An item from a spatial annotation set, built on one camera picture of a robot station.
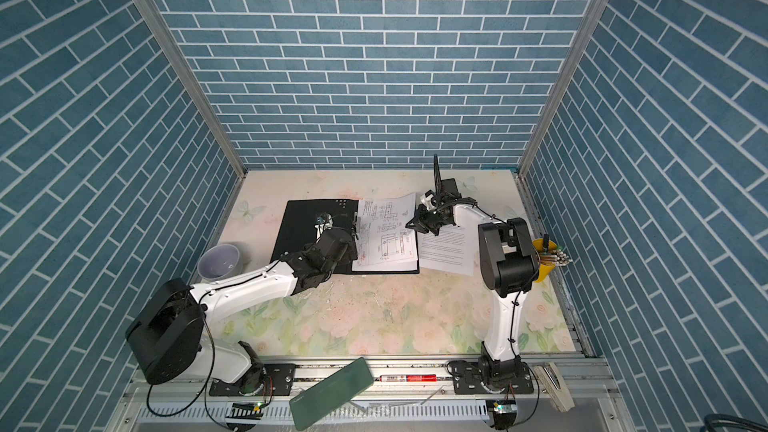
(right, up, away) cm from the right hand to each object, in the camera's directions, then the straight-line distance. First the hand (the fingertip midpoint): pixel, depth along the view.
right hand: (405, 222), depth 97 cm
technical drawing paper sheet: (-6, -7, -1) cm, 9 cm away
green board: (-19, -39, -26) cm, 50 cm away
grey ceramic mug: (-59, -12, -3) cm, 60 cm away
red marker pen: (0, -37, -23) cm, 44 cm away
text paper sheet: (+16, -10, +2) cm, 19 cm away
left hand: (-19, -6, -8) cm, 21 cm away
